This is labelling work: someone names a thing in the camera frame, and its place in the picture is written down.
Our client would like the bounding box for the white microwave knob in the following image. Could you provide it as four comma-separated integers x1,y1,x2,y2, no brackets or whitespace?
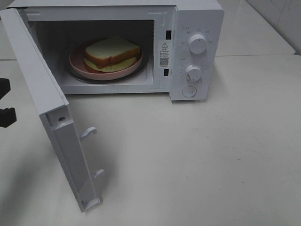
189,33,207,54
185,65,202,82

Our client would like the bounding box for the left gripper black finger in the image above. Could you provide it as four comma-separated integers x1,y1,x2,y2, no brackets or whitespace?
0,78,11,99
0,108,17,128

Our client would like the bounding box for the pink round plate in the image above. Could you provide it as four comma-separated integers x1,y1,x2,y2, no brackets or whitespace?
69,39,143,81

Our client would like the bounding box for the upper white microwave knob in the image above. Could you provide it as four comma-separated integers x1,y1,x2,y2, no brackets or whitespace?
189,33,207,54

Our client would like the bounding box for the round door release button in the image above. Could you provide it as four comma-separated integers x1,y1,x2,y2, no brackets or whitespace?
182,86,197,97

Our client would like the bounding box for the white bread slice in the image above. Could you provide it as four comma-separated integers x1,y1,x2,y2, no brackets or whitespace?
84,36,141,66

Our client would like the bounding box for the white microwave door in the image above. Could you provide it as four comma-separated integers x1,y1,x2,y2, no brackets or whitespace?
0,8,101,212

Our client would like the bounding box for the warning label with QR code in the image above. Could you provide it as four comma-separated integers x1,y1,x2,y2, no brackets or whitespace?
158,40,172,68

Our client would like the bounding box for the glass microwave turntable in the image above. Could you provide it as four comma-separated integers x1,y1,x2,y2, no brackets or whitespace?
65,54,148,83

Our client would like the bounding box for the white microwave oven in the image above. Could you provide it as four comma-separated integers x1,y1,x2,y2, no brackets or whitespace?
6,0,224,101

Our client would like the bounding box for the lower white microwave knob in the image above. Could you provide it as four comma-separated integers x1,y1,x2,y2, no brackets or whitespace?
185,65,202,82

